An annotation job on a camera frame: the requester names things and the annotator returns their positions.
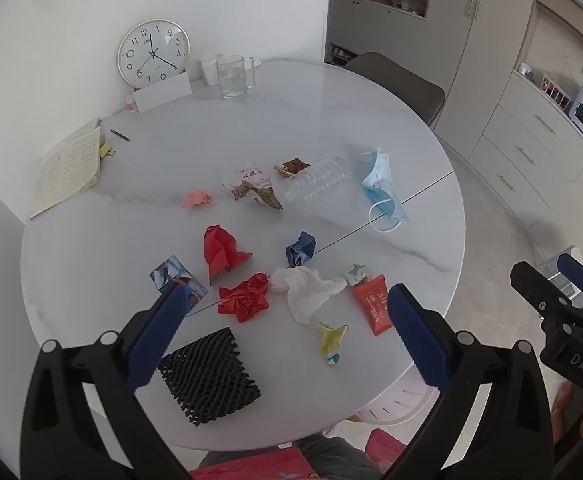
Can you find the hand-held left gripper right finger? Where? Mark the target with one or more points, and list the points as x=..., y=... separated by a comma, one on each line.
x=416, y=332

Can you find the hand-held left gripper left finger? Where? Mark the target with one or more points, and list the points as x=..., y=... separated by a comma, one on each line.
x=159, y=330

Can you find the orange red packet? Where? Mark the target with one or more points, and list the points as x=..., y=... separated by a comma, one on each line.
x=375, y=305

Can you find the blue picture card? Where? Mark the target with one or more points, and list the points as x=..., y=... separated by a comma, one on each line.
x=169, y=270

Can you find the black foam net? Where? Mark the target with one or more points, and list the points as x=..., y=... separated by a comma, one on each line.
x=206, y=375

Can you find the white slotted waste bin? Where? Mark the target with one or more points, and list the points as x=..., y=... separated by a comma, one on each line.
x=391, y=400

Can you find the green paper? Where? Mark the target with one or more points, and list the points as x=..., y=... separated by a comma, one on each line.
x=355, y=274

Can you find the yellow wrapper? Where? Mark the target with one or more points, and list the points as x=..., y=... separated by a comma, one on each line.
x=332, y=342

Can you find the red paper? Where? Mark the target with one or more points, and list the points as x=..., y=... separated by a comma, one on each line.
x=224, y=252
x=245, y=302

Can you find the white tissue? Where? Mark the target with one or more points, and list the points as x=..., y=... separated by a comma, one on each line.
x=306, y=290

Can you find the pink paper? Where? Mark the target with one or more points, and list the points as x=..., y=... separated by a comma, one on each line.
x=196, y=198

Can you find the blue wrapper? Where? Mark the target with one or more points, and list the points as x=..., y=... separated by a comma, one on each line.
x=301, y=249

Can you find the blue face mask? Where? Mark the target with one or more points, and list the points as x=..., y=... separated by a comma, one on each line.
x=381, y=185

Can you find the brown white snack wrapper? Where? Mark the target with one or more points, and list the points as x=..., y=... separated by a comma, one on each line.
x=254, y=187

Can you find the clear plastic bottle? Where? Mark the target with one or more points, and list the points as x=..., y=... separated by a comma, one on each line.
x=321, y=185

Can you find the dark red foil wrapper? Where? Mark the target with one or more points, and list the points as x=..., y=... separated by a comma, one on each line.
x=294, y=166

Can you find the person's right hand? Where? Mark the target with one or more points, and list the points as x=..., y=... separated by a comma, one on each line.
x=569, y=410

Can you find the grey drawer cabinet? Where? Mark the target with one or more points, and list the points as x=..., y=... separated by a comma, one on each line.
x=521, y=150

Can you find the person's grey quilted pants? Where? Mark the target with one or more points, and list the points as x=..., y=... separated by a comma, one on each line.
x=321, y=455

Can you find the person's pink red jacket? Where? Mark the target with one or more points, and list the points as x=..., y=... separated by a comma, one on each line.
x=251, y=467

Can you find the open yellowed notebook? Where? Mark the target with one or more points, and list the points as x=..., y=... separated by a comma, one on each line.
x=68, y=167

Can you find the yellow binder clip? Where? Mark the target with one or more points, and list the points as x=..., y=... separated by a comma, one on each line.
x=105, y=150

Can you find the black pen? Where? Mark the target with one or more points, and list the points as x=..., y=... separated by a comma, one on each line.
x=120, y=135

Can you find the small pink object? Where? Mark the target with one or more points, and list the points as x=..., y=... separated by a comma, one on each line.
x=130, y=105

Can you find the white folded card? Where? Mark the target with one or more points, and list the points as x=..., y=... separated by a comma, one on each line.
x=162, y=92

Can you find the grey tall cabinet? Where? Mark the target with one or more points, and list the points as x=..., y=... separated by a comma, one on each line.
x=456, y=60

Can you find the grey chair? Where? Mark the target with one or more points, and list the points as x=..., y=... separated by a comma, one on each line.
x=396, y=80

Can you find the white mug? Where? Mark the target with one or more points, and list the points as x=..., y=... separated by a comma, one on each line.
x=209, y=69

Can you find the shoes under cabinet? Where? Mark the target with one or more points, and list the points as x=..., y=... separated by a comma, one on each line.
x=341, y=52

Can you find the round white wall clock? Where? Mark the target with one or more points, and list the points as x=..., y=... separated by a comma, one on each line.
x=154, y=52

